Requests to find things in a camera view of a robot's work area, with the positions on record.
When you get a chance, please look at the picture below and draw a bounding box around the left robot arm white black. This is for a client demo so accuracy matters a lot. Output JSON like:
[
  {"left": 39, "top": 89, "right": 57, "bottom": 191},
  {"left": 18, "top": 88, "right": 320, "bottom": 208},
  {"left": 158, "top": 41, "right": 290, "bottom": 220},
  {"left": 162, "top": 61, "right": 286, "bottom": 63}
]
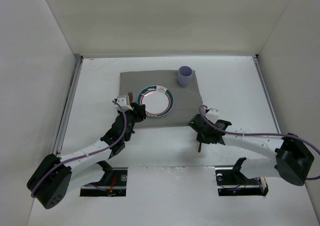
[{"left": 26, "top": 101, "right": 147, "bottom": 209}]

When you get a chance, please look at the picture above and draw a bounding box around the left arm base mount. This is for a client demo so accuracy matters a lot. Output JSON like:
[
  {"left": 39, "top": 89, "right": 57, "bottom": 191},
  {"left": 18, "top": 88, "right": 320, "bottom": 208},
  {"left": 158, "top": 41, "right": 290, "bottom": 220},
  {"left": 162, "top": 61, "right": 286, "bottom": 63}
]
[{"left": 79, "top": 161, "right": 128, "bottom": 197}]

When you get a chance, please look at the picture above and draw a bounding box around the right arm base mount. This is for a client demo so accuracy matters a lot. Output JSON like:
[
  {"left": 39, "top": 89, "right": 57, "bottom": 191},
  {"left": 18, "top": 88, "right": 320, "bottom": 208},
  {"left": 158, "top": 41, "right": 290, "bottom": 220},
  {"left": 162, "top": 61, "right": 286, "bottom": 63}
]
[{"left": 215, "top": 157, "right": 269, "bottom": 197}]

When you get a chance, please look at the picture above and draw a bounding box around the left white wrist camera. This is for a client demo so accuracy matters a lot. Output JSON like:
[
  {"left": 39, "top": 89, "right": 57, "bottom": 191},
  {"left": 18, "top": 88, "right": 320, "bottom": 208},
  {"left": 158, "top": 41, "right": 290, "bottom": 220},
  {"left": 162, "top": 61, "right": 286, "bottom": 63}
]
[{"left": 114, "top": 95, "right": 133, "bottom": 111}]

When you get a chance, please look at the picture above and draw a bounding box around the grey cloth placemat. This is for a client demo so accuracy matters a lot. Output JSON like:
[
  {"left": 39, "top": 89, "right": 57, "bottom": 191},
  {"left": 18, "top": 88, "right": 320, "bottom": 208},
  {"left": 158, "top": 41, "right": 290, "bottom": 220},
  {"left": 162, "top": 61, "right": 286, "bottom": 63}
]
[{"left": 119, "top": 70, "right": 203, "bottom": 129}]

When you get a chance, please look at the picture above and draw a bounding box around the lilac plastic cup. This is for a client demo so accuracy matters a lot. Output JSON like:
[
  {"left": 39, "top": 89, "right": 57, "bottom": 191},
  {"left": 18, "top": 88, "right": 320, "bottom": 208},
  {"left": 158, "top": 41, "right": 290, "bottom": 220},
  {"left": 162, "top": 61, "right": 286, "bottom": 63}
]
[{"left": 177, "top": 66, "right": 193, "bottom": 87}]

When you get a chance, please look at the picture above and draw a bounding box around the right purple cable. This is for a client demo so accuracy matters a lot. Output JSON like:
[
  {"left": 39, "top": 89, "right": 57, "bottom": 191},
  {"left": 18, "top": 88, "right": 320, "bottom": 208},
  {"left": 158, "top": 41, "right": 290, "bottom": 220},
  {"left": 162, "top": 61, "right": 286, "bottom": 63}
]
[{"left": 198, "top": 105, "right": 320, "bottom": 181}]

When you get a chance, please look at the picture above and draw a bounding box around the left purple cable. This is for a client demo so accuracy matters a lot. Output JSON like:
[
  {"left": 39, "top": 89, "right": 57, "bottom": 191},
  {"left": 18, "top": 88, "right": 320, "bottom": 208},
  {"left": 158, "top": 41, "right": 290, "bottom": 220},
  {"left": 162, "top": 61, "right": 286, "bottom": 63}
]
[{"left": 30, "top": 100, "right": 129, "bottom": 199}]

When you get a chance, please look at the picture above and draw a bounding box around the brown wooden fork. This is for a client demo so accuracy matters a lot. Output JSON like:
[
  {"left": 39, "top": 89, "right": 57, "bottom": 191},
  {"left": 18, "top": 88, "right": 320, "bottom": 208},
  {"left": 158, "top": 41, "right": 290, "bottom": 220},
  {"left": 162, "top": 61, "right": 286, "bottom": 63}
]
[{"left": 128, "top": 92, "right": 133, "bottom": 105}]

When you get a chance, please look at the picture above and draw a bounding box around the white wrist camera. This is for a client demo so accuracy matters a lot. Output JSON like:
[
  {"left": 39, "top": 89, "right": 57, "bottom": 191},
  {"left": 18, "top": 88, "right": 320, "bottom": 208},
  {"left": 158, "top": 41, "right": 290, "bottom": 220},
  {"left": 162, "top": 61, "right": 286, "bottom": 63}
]
[
  {"left": 205, "top": 108, "right": 220, "bottom": 123},
  {"left": 114, "top": 95, "right": 133, "bottom": 111}
]

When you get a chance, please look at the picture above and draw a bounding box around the white plate green rim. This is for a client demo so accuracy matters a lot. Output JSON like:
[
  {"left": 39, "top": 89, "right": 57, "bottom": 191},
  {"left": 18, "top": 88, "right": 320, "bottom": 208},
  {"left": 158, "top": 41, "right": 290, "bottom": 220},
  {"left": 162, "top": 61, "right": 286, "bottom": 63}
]
[{"left": 136, "top": 85, "right": 174, "bottom": 118}]

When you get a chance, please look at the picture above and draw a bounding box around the purple cable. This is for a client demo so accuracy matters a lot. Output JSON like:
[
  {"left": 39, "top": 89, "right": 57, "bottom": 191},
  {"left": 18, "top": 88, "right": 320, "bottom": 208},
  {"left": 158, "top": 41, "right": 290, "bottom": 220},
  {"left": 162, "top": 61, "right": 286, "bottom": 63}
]
[
  {"left": 198, "top": 105, "right": 320, "bottom": 181},
  {"left": 30, "top": 100, "right": 129, "bottom": 199}
]

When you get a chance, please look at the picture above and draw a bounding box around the left aluminium table rail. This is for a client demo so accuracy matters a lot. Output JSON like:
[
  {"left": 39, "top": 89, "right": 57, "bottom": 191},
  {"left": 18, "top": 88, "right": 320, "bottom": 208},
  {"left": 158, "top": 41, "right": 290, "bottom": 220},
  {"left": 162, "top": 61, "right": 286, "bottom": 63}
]
[{"left": 52, "top": 54, "right": 83, "bottom": 155}]

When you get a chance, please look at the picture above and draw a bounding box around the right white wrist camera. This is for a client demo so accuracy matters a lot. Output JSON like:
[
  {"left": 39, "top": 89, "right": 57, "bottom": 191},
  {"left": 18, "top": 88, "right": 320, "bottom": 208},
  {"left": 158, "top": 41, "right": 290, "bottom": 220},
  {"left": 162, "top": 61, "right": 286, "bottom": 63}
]
[{"left": 205, "top": 108, "right": 220, "bottom": 123}]

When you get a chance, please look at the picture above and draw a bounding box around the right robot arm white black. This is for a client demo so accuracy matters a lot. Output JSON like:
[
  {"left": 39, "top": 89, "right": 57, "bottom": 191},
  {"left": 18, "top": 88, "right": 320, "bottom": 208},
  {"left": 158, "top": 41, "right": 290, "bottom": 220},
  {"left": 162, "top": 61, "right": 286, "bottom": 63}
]
[{"left": 188, "top": 114, "right": 315, "bottom": 186}]

